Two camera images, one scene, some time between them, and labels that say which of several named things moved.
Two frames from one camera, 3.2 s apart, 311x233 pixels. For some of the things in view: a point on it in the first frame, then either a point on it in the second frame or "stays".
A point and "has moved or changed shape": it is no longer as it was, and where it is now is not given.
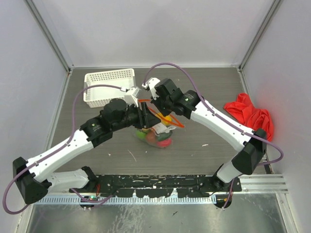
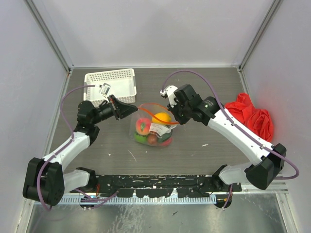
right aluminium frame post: [274, 7] stays
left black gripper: [146, 118] -> [120, 109]
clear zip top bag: [160, 136] has moved or changed shape
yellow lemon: [166, 120] stays
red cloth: [243, 109] stays
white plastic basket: [99, 96] stays
